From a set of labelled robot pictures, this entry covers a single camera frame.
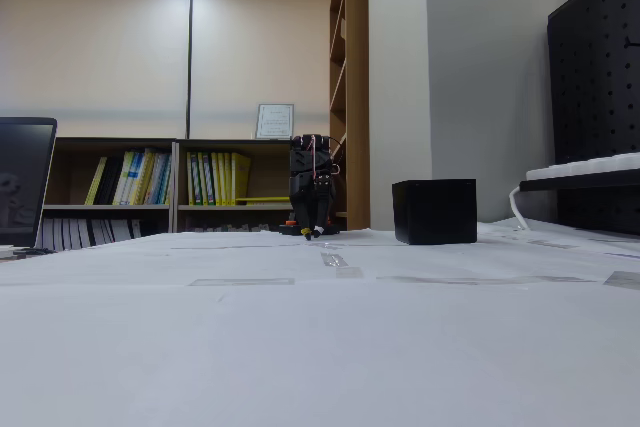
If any black square box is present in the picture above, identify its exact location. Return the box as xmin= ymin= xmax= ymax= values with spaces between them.
xmin=391 ymin=178 xmax=479 ymax=247

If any wide plain yellow binder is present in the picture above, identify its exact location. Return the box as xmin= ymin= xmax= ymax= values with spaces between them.
xmin=230 ymin=151 xmax=252 ymax=207

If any white framed certificate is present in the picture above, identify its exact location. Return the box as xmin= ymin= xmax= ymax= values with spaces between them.
xmin=256 ymin=103 xmax=295 ymax=141

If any yellow binder printed spine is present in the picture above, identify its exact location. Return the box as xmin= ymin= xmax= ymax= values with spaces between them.
xmin=209 ymin=151 xmax=222 ymax=207
xmin=186 ymin=151 xmax=197 ymax=207
xmin=196 ymin=151 xmax=211 ymax=207
xmin=219 ymin=151 xmax=233 ymax=207

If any low brown wooden bookshelf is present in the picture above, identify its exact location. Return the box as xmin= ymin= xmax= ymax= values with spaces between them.
xmin=174 ymin=138 xmax=301 ymax=234
xmin=42 ymin=136 xmax=177 ymax=251

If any tall brown wooden bookshelf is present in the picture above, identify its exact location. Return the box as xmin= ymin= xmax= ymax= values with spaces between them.
xmin=328 ymin=0 xmax=370 ymax=232

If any white taped paper cover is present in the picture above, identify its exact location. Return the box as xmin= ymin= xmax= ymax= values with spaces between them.
xmin=0 ymin=220 xmax=640 ymax=427

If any blue white book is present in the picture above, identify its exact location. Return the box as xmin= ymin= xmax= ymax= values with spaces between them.
xmin=128 ymin=148 xmax=152 ymax=207

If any black binder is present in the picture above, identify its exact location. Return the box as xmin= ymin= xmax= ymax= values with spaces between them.
xmin=94 ymin=156 xmax=125 ymax=207

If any thin yellow book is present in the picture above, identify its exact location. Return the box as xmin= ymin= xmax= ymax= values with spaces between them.
xmin=83 ymin=155 xmax=109 ymax=207

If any grey white binders row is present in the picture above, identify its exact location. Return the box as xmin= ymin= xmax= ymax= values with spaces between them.
xmin=42 ymin=218 xmax=144 ymax=252

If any black pegboard shelf ledge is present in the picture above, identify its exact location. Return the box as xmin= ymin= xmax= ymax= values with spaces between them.
xmin=518 ymin=166 xmax=640 ymax=194

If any white power strip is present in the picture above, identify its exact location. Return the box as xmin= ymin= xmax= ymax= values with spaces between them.
xmin=525 ymin=151 xmax=640 ymax=182

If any dark laptop screen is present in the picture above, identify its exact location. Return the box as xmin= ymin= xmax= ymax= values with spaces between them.
xmin=0 ymin=116 xmax=59 ymax=250

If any black perforated pegboard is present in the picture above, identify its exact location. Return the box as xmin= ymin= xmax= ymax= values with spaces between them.
xmin=546 ymin=0 xmax=640 ymax=237

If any dark vertical wall trim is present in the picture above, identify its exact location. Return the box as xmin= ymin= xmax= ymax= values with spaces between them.
xmin=185 ymin=0 xmax=195 ymax=140

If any white power cable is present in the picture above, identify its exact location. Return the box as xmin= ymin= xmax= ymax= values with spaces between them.
xmin=508 ymin=185 xmax=532 ymax=232

